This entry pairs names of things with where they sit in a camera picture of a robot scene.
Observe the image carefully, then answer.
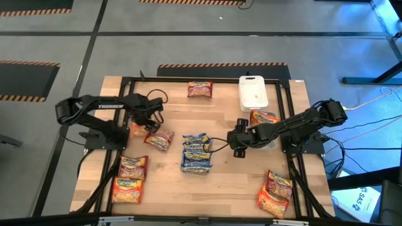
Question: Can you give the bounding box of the silver aluminium bracket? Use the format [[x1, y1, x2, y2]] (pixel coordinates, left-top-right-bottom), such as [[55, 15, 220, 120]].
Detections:
[[98, 215, 135, 224], [272, 218, 310, 226]]

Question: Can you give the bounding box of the orange chicken ramen pack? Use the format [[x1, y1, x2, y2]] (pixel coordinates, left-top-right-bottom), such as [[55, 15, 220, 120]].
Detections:
[[111, 176, 144, 205], [256, 184, 290, 220], [129, 122, 151, 138], [249, 109, 281, 127]]

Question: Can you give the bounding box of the white floor cable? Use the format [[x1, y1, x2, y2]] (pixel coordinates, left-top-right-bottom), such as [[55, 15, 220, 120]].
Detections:
[[344, 85, 402, 111]]

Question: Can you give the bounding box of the dark chair base leg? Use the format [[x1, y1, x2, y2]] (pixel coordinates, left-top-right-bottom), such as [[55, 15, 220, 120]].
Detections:
[[0, 134, 23, 148]]

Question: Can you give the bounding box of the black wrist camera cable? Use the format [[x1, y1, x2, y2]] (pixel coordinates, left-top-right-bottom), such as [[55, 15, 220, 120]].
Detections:
[[146, 89, 169, 125], [203, 137, 232, 154]]

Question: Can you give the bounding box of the white plastic bin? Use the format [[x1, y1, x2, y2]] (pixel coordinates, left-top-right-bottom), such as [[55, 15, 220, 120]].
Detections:
[[237, 75, 269, 113]]

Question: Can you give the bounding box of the black desk foot bar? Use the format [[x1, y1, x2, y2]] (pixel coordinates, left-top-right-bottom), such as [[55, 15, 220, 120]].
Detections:
[[326, 166, 402, 191]]

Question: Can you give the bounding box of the stack of blue noodle packets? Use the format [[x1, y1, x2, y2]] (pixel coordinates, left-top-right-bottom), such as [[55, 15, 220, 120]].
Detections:
[[180, 132, 215, 176]]

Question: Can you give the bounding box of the orange noodle packet by container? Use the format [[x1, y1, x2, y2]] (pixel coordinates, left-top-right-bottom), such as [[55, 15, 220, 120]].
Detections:
[[247, 109, 279, 150]]

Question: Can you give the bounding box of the black aluminium table frame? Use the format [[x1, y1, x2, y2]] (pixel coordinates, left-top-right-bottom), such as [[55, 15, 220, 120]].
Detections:
[[70, 71, 335, 226]]

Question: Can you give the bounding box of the black desk leg frame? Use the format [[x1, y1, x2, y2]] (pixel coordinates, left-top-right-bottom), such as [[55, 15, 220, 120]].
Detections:
[[341, 0, 402, 85]]

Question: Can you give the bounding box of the black floor cable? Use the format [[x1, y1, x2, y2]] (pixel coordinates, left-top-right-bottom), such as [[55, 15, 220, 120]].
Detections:
[[325, 136, 402, 176], [322, 114, 402, 136]]

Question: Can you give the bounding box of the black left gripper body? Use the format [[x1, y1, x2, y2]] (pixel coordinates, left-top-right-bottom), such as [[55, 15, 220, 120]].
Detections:
[[131, 109, 162, 133]]

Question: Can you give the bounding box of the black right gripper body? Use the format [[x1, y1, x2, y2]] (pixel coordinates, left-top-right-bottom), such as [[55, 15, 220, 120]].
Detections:
[[227, 118, 254, 159]]

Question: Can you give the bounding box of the white printed cardboard sheet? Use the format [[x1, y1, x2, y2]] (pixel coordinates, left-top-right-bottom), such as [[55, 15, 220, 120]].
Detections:
[[330, 186, 381, 223]]

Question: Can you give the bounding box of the black hazard striped floor mat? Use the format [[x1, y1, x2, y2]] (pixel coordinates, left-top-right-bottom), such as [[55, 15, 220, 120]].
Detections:
[[0, 0, 75, 17], [156, 62, 292, 81], [139, 0, 246, 6], [0, 60, 61, 103]]

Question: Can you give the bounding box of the blue soy sauce ramen pack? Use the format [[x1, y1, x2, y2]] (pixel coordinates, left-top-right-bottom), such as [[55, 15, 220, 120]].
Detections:
[[183, 132, 210, 144], [182, 140, 212, 152], [180, 163, 214, 176], [182, 149, 214, 166]]

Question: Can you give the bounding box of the red beef ramen pack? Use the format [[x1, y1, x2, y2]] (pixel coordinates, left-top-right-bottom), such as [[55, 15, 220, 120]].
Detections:
[[143, 129, 175, 153], [118, 155, 149, 181], [187, 81, 214, 99], [265, 169, 294, 202]]

